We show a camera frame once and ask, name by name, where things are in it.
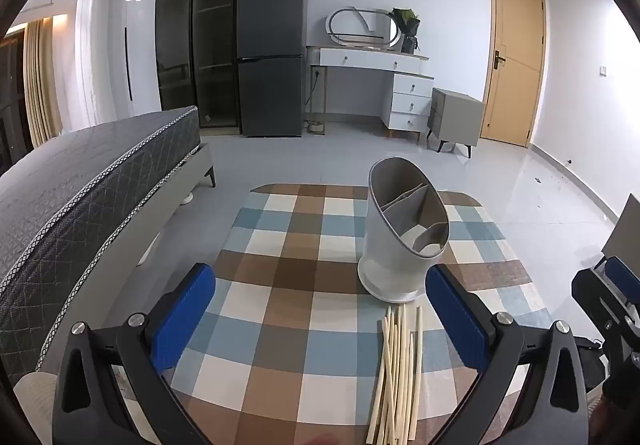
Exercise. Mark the oval mirror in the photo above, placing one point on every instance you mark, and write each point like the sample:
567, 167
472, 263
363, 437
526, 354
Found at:
350, 27

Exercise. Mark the checked rug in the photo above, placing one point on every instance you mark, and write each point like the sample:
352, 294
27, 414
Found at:
295, 270

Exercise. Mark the flat cardboard box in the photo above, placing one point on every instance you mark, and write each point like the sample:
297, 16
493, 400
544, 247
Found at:
625, 230

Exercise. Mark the pile of pale chopsticks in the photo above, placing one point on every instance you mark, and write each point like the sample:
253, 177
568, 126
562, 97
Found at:
392, 390

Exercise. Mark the white dressing table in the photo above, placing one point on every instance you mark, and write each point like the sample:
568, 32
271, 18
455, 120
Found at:
405, 90

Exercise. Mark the dark glass cabinet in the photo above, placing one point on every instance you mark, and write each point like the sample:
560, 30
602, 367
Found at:
200, 25

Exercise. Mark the dark grey fridge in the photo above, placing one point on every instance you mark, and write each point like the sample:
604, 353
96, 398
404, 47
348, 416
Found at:
270, 50

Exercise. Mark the power strip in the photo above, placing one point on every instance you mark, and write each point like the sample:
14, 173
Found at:
316, 126

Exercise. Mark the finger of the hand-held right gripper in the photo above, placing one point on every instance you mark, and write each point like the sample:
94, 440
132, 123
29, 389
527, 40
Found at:
620, 275

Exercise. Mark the white wardrobe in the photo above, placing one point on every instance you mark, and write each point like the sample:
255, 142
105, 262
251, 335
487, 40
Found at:
137, 50

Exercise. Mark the dark grey quilted mattress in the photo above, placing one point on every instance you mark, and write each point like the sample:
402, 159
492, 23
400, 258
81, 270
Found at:
75, 185

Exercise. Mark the grey nightstand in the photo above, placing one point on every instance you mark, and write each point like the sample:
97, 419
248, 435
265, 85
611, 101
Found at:
455, 120

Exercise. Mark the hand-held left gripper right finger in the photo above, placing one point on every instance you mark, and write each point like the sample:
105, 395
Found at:
457, 320

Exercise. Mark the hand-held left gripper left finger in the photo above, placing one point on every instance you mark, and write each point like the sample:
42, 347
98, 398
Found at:
182, 320

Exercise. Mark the beige curtain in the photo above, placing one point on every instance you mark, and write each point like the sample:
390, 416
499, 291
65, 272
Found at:
42, 85

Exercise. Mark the grey white utensil holder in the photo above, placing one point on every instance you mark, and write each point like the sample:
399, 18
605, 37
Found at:
390, 250

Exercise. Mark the light wooden door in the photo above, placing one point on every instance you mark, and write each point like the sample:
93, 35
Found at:
512, 65

